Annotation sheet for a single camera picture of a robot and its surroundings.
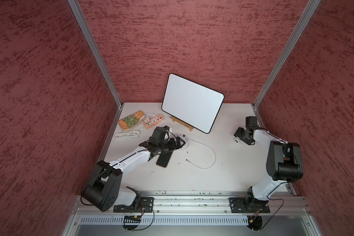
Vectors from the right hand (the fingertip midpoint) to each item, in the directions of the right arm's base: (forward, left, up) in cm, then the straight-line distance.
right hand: (239, 137), depth 97 cm
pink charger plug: (+13, +64, +5) cm, 65 cm away
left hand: (-10, +41, +8) cm, 43 cm away
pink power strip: (+15, +60, +1) cm, 61 cm away
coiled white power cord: (+4, +73, 0) cm, 73 cm away
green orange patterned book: (+14, +75, +1) cm, 76 cm away
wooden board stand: (+16, +45, +1) cm, 47 cm away
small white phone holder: (-3, +2, +1) cm, 4 cm away
